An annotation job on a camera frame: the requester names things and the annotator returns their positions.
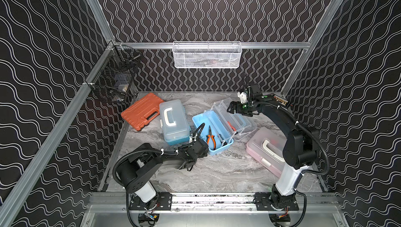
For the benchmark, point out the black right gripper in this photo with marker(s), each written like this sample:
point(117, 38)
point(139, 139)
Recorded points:
point(236, 104)

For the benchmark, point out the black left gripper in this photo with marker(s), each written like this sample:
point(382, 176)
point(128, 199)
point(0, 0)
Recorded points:
point(200, 147)

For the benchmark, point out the blue toolbox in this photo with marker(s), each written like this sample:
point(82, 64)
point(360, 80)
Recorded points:
point(174, 123)
point(217, 117)

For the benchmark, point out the pink toolbox with clear lid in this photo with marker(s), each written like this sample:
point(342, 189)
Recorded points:
point(266, 147)

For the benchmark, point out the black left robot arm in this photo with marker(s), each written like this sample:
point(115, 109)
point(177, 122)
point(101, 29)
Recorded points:
point(134, 170)

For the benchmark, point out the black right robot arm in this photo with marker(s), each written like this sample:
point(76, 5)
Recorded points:
point(303, 151)

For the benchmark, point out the orange screwdriver in tray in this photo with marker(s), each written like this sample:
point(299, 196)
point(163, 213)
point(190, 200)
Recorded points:
point(232, 127)

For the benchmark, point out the screwdriver bit holder box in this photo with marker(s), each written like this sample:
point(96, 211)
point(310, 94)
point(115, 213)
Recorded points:
point(281, 100)

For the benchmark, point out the red plastic tool case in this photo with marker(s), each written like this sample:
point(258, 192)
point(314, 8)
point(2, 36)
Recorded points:
point(143, 111)

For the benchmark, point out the orange handled pliers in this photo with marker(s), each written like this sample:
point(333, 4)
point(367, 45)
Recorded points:
point(211, 139)

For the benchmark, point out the white wire mesh basket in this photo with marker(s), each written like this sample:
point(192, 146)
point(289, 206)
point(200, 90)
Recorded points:
point(207, 54)

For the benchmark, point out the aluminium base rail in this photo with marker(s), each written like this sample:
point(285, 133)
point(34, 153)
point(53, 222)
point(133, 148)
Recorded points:
point(180, 202)

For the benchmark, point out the black wire basket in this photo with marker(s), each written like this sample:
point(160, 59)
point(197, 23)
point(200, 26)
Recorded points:
point(114, 82)

